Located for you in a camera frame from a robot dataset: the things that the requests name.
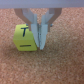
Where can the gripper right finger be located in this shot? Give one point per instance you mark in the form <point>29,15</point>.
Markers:
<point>46,24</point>

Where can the yellow block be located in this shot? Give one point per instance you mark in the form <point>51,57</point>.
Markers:
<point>24,39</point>

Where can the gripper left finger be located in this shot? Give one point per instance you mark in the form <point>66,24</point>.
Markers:
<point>34,25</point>

